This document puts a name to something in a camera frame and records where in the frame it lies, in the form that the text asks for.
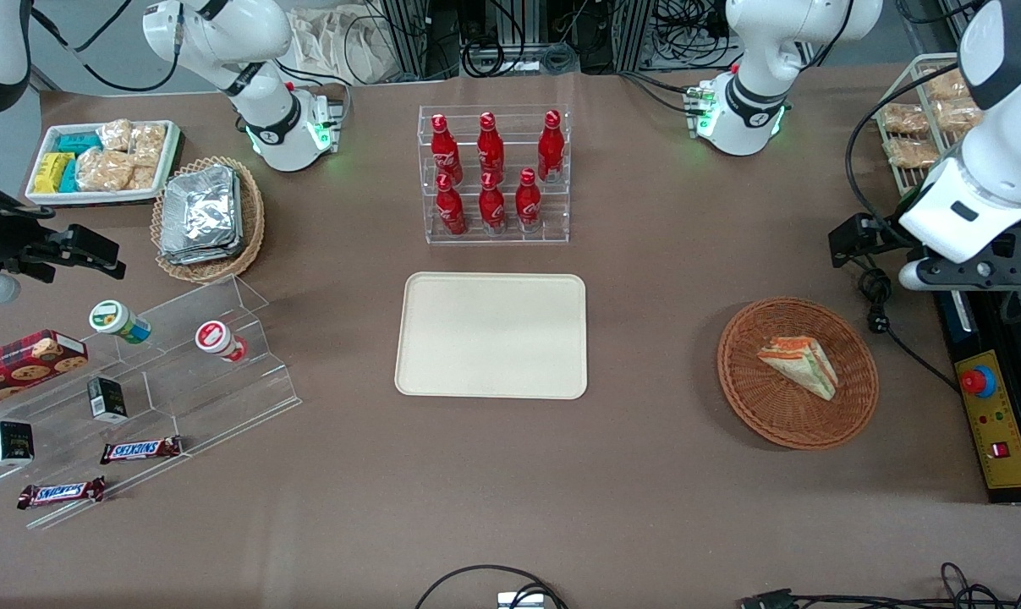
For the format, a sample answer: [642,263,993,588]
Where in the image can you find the round brown wicker basket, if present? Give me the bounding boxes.
[716,296,881,451]

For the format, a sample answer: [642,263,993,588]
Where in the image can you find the yellow control panel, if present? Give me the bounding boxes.
[954,349,1021,490]

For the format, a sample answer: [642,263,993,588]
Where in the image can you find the beige plastic tray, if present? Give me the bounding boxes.
[394,272,589,400]

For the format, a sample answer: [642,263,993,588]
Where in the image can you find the clear acrylic stepped shelf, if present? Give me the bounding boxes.
[0,275,302,531]

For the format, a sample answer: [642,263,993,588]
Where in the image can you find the yellow snack pack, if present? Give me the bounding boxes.
[34,152,76,195]

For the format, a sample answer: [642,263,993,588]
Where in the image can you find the red tartan cookie box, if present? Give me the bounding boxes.
[0,329,89,414]

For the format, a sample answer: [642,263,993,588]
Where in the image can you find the silver machine handle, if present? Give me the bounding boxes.
[941,292,976,337]

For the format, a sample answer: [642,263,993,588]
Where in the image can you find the triangular sandwich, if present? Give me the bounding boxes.
[757,335,839,402]

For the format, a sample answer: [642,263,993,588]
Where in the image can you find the black looped cable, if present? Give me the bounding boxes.
[414,563,570,609]

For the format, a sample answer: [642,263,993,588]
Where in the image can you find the bagged brown pastry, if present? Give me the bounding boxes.
[933,97,985,136]
[881,103,931,138]
[925,68,974,103]
[882,138,942,170]

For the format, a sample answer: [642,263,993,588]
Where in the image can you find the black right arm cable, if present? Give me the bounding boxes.
[28,0,191,94]

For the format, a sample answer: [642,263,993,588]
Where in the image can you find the white rectangular snack tray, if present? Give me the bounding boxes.
[24,118,181,206]

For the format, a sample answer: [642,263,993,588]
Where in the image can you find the black background cable bundle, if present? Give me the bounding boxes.
[458,0,580,79]
[645,0,733,70]

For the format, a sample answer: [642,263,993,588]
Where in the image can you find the black tangled thin cables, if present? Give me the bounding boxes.
[789,562,1021,609]

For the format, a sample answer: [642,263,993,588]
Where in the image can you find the black right base cable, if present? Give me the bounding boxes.
[272,58,352,96]

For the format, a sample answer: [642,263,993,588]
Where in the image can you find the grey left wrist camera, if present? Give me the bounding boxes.
[897,250,1021,294]

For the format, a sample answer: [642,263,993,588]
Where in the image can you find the white wire rack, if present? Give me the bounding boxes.
[876,52,986,198]

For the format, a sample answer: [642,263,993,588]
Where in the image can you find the red cola bottle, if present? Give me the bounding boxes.
[476,111,506,178]
[514,167,544,232]
[430,112,464,184]
[537,110,565,183]
[436,173,469,237]
[478,172,508,234]

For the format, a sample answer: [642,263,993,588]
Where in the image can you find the aluminium frame post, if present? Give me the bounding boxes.
[610,0,656,74]
[375,0,431,82]

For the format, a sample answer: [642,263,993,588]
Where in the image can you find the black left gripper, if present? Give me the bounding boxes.
[829,213,930,269]

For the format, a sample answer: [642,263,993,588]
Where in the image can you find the black left base cables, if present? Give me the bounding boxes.
[616,69,702,116]

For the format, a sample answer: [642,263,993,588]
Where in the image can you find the small black white-edged box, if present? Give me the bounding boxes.
[0,420,36,468]

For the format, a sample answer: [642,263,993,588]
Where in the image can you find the clear acrylic bottle rack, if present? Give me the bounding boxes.
[417,104,572,246]

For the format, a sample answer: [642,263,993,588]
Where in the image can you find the small black green-label box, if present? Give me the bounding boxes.
[86,376,129,423]

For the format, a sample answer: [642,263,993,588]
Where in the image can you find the oval tan wicker basket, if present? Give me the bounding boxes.
[151,155,266,284]

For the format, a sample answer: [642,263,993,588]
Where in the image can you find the white cloth bags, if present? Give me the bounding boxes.
[286,4,398,85]

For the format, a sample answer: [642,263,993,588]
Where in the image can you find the red-lid yoghurt cup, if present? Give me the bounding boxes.
[195,320,249,363]

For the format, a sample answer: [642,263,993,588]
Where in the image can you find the silver foil pack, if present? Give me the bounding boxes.
[161,165,242,253]
[159,228,245,266]

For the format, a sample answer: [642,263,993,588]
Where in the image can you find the green-lid yoghurt cup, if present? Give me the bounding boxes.
[88,299,152,344]

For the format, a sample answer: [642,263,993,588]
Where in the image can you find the black power cable with plug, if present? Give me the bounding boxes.
[855,264,963,394]

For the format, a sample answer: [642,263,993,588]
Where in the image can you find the Snickers chocolate bar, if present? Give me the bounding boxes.
[100,436,184,465]
[17,476,107,510]

